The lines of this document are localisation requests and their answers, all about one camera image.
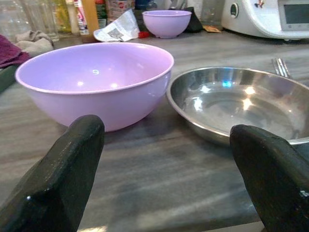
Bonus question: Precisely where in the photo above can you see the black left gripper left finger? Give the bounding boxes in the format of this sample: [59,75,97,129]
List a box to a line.
[0,115,105,232]

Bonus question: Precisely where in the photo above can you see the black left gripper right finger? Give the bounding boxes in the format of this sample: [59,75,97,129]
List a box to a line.
[229,124,309,232]

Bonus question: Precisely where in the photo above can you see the shallow stainless steel bowl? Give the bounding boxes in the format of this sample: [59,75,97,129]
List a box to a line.
[166,66,309,147]

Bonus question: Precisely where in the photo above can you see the purple plastic bowl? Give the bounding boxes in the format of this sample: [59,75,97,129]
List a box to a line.
[142,10,193,39]
[14,42,175,132]

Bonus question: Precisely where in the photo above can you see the silver metal fork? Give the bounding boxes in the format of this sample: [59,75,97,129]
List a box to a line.
[271,57,293,79]

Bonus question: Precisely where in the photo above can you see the maroon towel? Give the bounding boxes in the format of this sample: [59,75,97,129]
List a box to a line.
[0,34,31,69]

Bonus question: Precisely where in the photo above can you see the grey crumpled cloth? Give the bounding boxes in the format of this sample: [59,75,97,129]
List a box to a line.
[14,30,54,58]

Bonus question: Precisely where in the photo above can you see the red white label bottle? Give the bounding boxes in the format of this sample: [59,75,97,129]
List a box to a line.
[72,0,87,36]

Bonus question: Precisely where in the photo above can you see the white printed plastic packet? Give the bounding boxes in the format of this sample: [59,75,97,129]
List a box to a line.
[93,9,140,43]

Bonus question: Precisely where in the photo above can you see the yellow oil bottle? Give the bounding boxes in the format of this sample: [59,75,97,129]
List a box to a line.
[57,0,73,34]

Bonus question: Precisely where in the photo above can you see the clear glass jar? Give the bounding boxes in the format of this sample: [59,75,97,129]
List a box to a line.
[19,0,60,42]

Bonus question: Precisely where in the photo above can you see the white kitchen cooking machine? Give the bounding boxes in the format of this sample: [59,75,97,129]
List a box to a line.
[221,0,309,41]

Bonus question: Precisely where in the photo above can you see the brown card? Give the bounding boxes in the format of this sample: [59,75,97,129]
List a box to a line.
[202,25,223,33]

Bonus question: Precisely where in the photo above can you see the green label bottle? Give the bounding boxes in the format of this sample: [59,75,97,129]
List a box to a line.
[95,0,108,29]

